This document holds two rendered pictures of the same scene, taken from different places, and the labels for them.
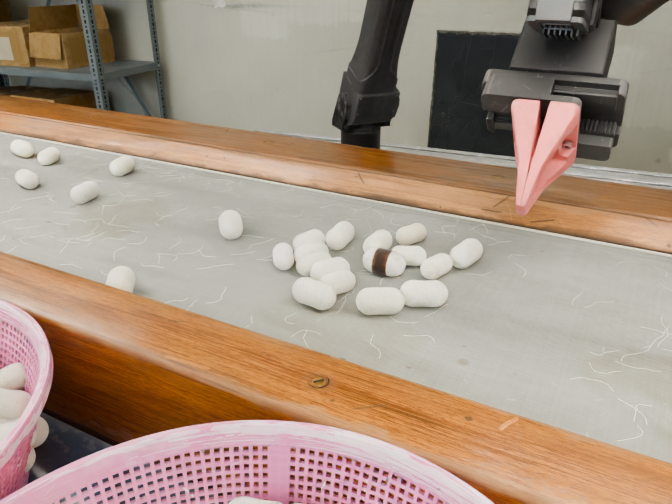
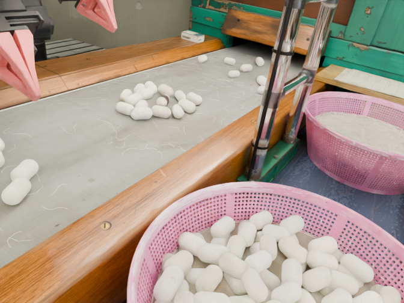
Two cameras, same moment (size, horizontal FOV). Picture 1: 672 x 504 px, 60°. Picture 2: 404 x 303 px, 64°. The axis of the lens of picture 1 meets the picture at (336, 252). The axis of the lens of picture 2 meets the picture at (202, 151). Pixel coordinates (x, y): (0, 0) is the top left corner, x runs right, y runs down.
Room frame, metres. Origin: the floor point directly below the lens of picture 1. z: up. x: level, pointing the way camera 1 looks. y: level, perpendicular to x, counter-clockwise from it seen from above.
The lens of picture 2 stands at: (0.17, 0.22, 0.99)
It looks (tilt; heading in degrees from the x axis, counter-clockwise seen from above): 31 degrees down; 272
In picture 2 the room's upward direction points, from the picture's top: 8 degrees clockwise
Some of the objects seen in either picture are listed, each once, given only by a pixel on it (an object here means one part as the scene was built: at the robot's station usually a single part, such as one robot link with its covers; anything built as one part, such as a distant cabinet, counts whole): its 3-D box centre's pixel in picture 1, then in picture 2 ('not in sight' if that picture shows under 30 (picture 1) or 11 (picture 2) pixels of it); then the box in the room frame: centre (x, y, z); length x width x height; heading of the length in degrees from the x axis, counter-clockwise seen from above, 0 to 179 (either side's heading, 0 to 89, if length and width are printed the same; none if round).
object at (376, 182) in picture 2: not in sight; (367, 141); (-0.11, -0.35, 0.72); 0.27 x 0.27 x 0.10
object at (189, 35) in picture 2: not in sight; (192, 36); (0.29, -0.77, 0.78); 0.06 x 0.04 x 0.02; 152
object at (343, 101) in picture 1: (365, 110); not in sight; (0.90, -0.04, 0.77); 0.09 x 0.06 x 0.06; 113
